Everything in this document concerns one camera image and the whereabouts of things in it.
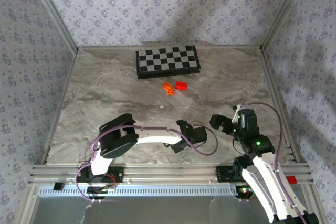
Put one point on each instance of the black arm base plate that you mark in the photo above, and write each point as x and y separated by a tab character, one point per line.
118	175
223	174

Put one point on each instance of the wide aluminium frame rail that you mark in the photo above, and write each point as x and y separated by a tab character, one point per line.
170	172

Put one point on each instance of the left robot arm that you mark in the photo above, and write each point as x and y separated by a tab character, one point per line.
155	136

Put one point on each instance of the small black box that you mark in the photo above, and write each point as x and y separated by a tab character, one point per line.
59	186

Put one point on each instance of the aluminium frame post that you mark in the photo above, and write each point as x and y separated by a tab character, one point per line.
53	11
284	11

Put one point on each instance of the black grey chessboard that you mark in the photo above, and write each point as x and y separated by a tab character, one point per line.
168	58

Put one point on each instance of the flat red plastic block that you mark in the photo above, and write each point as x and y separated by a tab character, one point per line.
292	180

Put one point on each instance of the small red toy brick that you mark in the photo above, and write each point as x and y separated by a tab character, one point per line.
181	85

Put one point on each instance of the orange curved plastic piece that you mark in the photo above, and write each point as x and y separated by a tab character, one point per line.
169	89

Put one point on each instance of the aluminium table edge rail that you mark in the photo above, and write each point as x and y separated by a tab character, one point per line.
270	77
61	103

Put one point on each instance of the grey metal panel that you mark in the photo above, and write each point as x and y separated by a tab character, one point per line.
157	211

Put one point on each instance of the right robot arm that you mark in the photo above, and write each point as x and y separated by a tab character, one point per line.
265	187

